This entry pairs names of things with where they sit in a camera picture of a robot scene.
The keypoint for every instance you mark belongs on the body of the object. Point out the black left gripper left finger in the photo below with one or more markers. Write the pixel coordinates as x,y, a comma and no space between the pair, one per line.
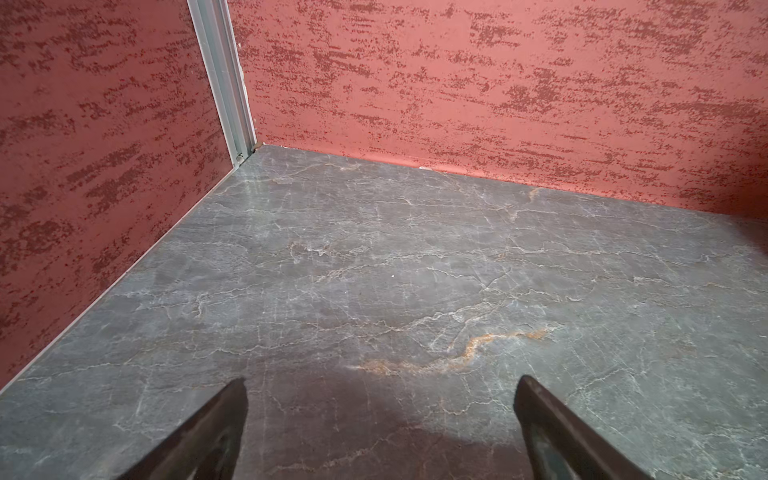
206,446

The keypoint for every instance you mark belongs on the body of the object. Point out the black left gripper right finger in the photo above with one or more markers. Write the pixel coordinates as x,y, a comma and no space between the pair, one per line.
559,444

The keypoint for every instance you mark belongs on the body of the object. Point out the left aluminium corner post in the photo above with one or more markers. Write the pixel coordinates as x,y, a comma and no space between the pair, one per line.
215,34

